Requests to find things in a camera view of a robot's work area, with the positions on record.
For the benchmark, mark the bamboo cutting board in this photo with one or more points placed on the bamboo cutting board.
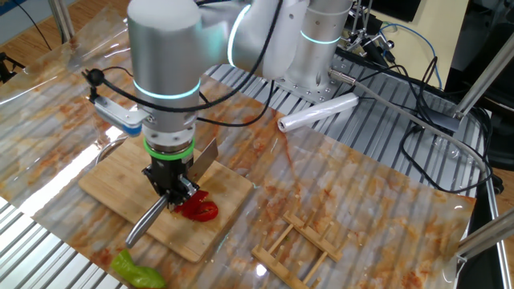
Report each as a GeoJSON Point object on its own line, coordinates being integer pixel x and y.
{"type": "Point", "coordinates": [116, 180]}

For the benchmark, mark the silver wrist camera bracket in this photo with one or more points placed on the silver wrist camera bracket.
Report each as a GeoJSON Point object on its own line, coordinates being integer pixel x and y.
{"type": "Point", "coordinates": [116, 114]}

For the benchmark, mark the red pepper piece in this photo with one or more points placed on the red pepper piece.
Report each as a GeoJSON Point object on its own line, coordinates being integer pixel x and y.
{"type": "Point", "coordinates": [192, 200]}

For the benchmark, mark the black tripod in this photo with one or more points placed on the black tripod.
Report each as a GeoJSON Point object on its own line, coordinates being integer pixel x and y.
{"type": "Point", "coordinates": [10, 66]}

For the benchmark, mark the cut red chili slice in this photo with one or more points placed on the cut red chili slice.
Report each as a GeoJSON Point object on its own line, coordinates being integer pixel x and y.
{"type": "Point", "coordinates": [206, 212]}

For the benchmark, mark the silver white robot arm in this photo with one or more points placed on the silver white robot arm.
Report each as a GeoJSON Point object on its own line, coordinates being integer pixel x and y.
{"type": "Point", "coordinates": [168, 60]}

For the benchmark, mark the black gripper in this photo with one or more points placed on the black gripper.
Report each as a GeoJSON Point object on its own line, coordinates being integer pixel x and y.
{"type": "Point", "coordinates": [170, 174]}

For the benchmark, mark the large green pepper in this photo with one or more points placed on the large green pepper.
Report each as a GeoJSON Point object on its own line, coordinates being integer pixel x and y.
{"type": "Point", "coordinates": [136, 273]}

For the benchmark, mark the marble pattern plastic mat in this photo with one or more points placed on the marble pattern plastic mat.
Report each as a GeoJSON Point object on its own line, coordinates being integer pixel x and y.
{"type": "Point", "coordinates": [361, 200]}

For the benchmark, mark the beige board panel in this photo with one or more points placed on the beige board panel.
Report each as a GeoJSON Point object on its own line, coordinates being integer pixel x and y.
{"type": "Point", "coordinates": [421, 40]}

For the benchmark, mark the steel cleaver knife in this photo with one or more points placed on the steel cleaver knife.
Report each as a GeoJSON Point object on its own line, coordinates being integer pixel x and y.
{"type": "Point", "coordinates": [148, 221]}

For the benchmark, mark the aluminium frame post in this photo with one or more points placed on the aluminium frame post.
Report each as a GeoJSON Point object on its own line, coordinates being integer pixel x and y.
{"type": "Point", "coordinates": [486, 237]}
{"type": "Point", "coordinates": [62, 20]}
{"type": "Point", "coordinates": [486, 72]}

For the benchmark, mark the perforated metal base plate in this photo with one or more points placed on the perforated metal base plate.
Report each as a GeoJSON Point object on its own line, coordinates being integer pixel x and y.
{"type": "Point", "coordinates": [317, 95]}

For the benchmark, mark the white plastic roll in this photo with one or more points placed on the white plastic roll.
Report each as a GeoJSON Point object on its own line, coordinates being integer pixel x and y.
{"type": "Point", "coordinates": [317, 112]}

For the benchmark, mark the wooden peg rack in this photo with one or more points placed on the wooden peg rack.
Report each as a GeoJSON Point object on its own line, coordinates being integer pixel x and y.
{"type": "Point", "coordinates": [305, 233]}

